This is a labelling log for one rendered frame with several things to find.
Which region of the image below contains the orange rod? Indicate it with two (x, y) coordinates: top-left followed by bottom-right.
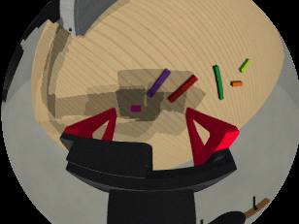
(230, 80), (243, 86)

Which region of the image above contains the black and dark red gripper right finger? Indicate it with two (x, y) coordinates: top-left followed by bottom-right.
(185, 108), (240, 166)

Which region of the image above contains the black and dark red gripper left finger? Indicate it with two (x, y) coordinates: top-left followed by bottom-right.
(63, 108), (116, 141)

